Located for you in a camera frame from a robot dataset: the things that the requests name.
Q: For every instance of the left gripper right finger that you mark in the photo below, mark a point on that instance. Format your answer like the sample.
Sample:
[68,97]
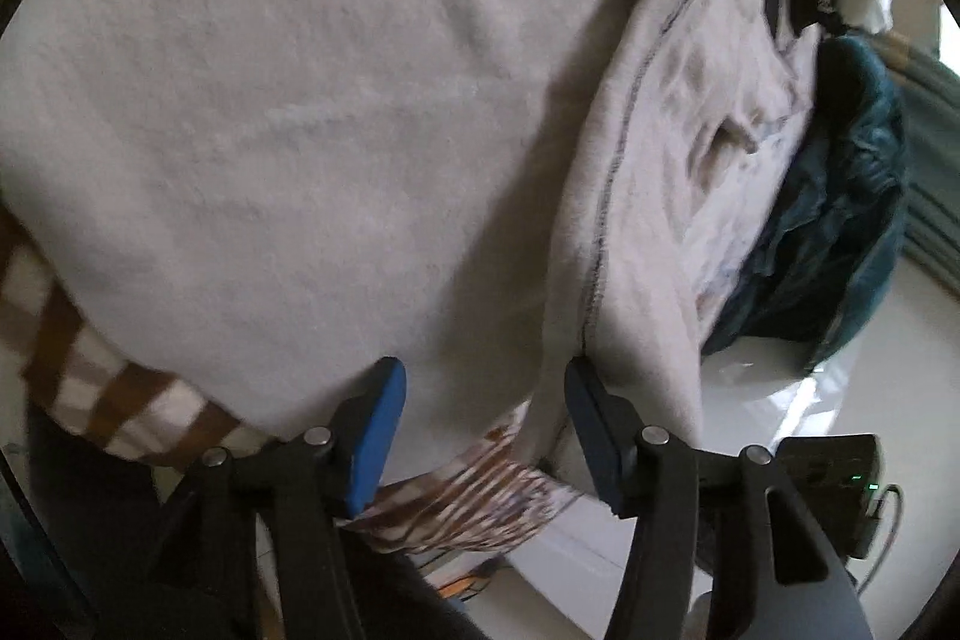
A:
[647,475]

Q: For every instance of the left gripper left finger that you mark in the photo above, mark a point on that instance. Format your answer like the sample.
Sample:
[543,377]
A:
[203,568]

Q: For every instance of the beige fleece garment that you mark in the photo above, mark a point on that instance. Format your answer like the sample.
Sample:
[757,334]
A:
[264,197]

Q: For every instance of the black power adapter box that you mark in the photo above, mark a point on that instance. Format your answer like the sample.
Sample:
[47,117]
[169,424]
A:
[837,477]

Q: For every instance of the floral fleece blanket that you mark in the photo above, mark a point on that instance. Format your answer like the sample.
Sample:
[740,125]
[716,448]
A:
[482,501]

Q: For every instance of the dark teal garment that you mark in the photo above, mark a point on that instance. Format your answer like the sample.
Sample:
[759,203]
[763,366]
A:
[826,255]

